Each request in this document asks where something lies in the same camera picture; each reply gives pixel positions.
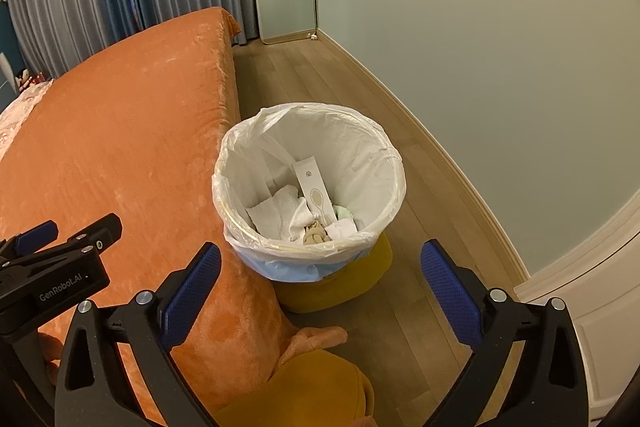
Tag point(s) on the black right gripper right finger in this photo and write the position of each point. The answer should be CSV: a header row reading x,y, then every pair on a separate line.
x,y
549,387

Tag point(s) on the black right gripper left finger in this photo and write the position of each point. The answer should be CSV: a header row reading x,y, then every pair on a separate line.
x,y
94,388

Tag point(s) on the white knitted cloth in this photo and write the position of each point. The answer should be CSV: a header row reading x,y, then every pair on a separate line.
x,y
284,216

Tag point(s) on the small white sock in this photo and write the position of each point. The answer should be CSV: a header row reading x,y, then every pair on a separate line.
x,y
341,229

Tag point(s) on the beige knotted stocking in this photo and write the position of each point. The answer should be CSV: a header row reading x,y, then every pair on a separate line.
x,y
315,234

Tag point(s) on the white lined trash bin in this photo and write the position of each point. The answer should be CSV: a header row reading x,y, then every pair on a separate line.
x,y
361,168

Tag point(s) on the white cabinet door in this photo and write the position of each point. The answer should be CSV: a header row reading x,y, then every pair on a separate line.
x,y
599,281

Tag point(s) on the pink floral bedding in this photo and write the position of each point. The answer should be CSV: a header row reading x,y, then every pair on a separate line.
x,y
15,115

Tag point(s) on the orange velvet bed blanket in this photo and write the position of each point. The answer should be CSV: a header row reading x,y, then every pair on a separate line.
x,y
135,130

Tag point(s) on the orange pillow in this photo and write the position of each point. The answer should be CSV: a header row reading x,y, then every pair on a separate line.
x,y
314,389

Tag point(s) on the white flat packaging box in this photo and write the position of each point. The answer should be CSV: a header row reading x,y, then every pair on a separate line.
x,y
314,190

